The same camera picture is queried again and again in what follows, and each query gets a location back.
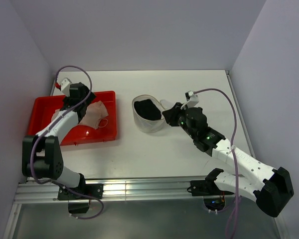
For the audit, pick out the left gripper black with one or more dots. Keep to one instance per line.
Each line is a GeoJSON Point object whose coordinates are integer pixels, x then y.
{"type": "Point", "coordinates": [91, 97]}

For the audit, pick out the black bra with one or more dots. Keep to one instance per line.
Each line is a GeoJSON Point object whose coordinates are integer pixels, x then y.
{"type": "Point", "coordinates": [147, 110]}

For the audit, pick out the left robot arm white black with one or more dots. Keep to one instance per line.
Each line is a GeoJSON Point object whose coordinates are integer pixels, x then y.
{"type": "Point", "coordinates": [41, 154]}

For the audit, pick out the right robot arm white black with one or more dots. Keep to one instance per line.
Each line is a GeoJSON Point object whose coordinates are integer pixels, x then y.
{"type": "Point", "coordinates": [271, 189]}

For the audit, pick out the pink bra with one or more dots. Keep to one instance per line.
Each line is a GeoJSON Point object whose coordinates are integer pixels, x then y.
{"type": "Point", "coordinates": [94, 114]}

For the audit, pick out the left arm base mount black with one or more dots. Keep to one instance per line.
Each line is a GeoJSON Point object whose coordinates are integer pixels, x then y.
{"type": "Point", "coordinates": [80, 200]}

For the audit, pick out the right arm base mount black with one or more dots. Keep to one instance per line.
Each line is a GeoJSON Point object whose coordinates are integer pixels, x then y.
{"type": "Point", "coordinates": [206, 188]}

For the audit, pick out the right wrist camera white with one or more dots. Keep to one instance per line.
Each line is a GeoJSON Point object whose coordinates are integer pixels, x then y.
{"type": "Point", "coordinates": [192, 100]}

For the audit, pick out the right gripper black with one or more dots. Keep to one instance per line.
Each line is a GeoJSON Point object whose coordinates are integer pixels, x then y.
{"type": "Point", "coordinates": [171, 115]}

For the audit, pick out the red plastic tray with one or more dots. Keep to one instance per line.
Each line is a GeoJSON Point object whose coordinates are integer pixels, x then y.
{"type": "Point", "coordinates": [44, 108]}

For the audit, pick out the aluminium frame rail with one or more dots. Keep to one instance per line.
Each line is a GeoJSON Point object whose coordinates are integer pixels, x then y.
{"type": "Point", "coordinates": [165, 188]}

